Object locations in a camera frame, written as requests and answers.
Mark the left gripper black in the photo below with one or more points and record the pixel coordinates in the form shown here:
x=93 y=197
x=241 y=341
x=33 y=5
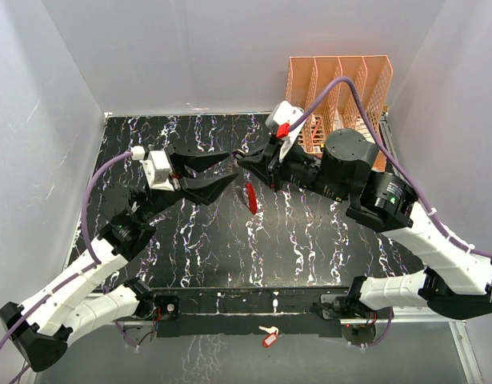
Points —
x=205 y=189

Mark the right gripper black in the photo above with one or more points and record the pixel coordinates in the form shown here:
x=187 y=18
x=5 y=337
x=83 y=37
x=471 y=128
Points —
x=270 y=171

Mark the red handled key organizer plate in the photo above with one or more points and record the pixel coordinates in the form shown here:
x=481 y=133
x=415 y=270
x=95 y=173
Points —
x=248 y=197

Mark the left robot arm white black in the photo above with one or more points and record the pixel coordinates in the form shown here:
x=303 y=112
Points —
x=43 y=326

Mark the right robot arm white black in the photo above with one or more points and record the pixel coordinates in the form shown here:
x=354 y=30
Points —
x=454 y=283

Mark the orange file organizer rack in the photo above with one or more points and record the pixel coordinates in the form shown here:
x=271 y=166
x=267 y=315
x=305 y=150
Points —
x=308 y=77

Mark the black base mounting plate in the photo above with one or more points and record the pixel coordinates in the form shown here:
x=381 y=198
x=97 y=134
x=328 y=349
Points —
x=244 y=311

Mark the red tag with key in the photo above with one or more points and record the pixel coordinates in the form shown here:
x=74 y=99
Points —
x=272 y=335

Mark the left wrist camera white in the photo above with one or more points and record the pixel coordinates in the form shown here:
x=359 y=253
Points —
x=156 y=167

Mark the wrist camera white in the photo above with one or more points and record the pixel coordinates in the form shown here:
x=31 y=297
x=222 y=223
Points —
x=283 y=113
x=156 y=167

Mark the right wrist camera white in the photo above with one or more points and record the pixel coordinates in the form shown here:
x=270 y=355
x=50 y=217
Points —
x=283 y=113

